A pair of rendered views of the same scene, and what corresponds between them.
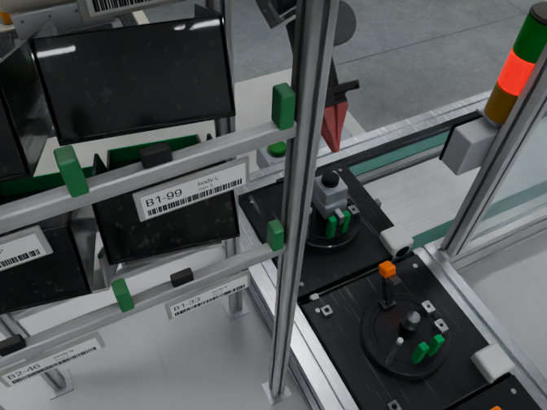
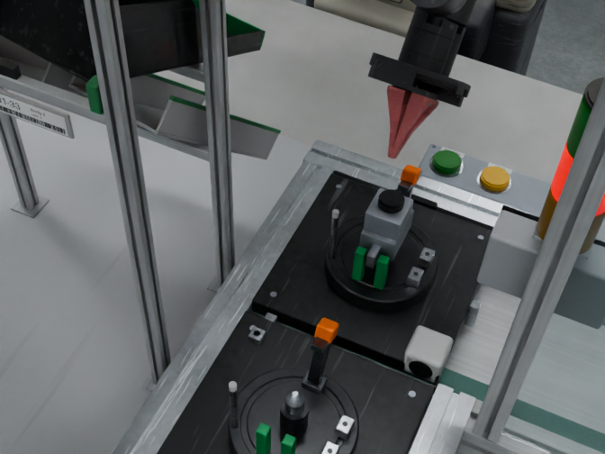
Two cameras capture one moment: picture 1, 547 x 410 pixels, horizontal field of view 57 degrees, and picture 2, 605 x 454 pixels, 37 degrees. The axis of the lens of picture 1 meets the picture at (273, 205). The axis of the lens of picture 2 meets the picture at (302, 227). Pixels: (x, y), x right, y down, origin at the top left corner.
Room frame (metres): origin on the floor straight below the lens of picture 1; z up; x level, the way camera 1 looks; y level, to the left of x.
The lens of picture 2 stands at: (0.06, -0.58, 1.85)
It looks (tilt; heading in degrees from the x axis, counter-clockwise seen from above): 49 degrees down; 52
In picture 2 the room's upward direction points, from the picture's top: 3 degrees clockwise
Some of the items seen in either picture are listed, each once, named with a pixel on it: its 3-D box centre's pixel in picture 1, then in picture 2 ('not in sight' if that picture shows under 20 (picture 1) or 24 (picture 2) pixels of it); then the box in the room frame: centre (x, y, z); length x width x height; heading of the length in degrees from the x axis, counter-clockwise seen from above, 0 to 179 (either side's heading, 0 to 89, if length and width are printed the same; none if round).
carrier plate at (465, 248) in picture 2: (321, 224); (379, 269); (0.57, -0.09, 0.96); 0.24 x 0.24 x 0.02; 29
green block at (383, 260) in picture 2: (344, 222); (381, 272); (0.54, -0.13, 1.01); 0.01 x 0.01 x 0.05; 29
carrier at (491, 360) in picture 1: (409, 325); (293, 413); (0.35, -0.22, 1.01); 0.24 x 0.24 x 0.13; 29
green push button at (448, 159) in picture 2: (277, 149); (446, 164); (0.77, 0.00, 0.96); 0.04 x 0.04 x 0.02
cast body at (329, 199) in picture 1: (331, 194); (385, 223); (0.56, -0.10, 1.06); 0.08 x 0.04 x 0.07; 29
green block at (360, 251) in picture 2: (330, 227); (359, 264); (0.53, -0.10, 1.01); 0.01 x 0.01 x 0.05; 29
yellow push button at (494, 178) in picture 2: not in sight; (494, 180); (0.80, -0.06, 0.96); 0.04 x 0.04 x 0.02
